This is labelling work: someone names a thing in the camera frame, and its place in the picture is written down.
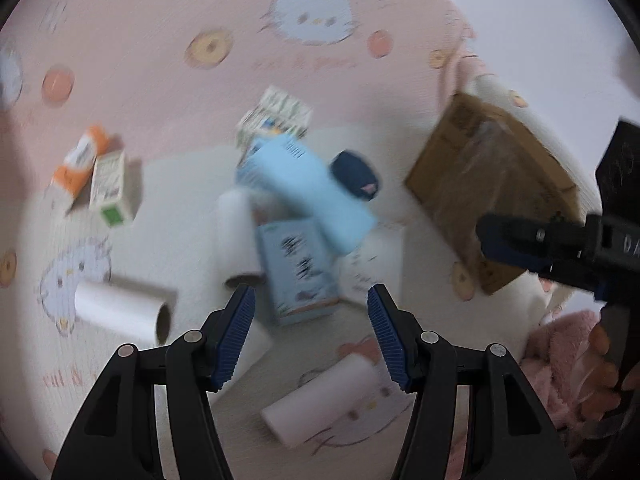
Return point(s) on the white spiral notebook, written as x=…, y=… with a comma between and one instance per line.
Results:
x=367, y=270

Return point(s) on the brown cardboard box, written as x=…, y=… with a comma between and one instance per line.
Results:
x=450, y=160

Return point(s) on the white box green label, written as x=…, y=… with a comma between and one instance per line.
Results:
x=285, y=105

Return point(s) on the light blue pencil case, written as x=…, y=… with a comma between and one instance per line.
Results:
x=310, y=190

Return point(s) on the orange and white box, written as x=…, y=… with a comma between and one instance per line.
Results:
x=80, y=160

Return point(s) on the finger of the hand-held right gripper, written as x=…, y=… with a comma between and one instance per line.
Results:
x=530, y=242

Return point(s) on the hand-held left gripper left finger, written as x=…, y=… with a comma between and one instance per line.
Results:
x=235, y=335

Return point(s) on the pink cartoon printed mat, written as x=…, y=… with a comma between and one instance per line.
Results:
x=150, y=60

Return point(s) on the pink fluffy cloth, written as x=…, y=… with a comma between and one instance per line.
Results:
x=555, y=360

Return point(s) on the white green box colourful print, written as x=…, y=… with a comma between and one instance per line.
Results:
x=257, y=130

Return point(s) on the person's right hand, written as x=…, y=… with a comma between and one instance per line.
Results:
x=602, y=380

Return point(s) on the white paper roll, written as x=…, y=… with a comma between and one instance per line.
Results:
x=235, y=240
x=320, y=400
x=120, y=307

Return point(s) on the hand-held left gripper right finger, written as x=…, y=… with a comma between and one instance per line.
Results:
x=387, y=335

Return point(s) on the blue wet wipes pack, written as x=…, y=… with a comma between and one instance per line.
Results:
x=244, y=167

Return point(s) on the small white green box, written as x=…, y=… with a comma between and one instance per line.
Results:
x=112, y=185

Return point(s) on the light blue box black print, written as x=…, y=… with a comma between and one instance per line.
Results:
x=300, y=270

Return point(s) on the dark denim pencil pouch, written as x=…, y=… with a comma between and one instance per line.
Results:
x=352, y=172

